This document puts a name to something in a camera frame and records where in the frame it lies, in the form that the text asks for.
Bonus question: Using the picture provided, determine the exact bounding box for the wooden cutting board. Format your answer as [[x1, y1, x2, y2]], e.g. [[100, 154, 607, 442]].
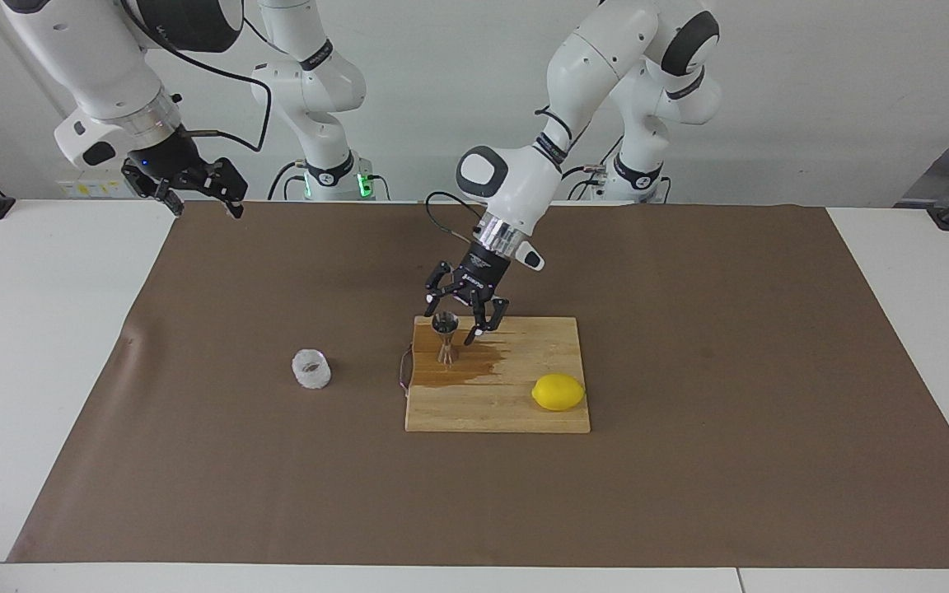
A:
[[399, 316, 591, 434]]

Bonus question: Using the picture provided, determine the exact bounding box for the black base cable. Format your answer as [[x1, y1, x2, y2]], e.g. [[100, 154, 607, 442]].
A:
[[561, 165, 607, 201], [267, 161, 304, 201]]

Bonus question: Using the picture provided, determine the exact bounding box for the clear textured glass cup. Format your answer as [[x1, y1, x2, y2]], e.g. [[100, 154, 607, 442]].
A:
[[292, 349, 332, 390]]

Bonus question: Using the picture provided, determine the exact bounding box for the brown table mat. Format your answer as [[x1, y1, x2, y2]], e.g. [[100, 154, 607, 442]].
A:
[[7, 200, 949, 569]]

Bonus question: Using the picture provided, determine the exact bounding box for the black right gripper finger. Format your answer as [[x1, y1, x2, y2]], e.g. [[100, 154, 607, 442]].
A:
[[120, 161, 185, 217], [185, 156, 248, 220]]

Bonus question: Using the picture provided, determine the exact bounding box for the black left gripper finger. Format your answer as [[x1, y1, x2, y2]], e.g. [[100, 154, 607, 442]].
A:
[[464, 295, 512, 348], [423, 260, 463, 315]]

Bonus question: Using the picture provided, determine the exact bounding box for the yellow lemon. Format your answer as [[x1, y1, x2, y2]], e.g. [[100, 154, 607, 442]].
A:
[[531, 373, 587, 412]]

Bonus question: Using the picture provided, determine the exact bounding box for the steel double jigger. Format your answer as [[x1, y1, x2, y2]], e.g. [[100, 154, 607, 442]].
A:
[[432, 312, 460, 365]]

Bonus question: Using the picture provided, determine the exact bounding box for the white wall socket box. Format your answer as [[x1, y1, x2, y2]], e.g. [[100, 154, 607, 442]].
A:
[[57, 167, 136, 199]]

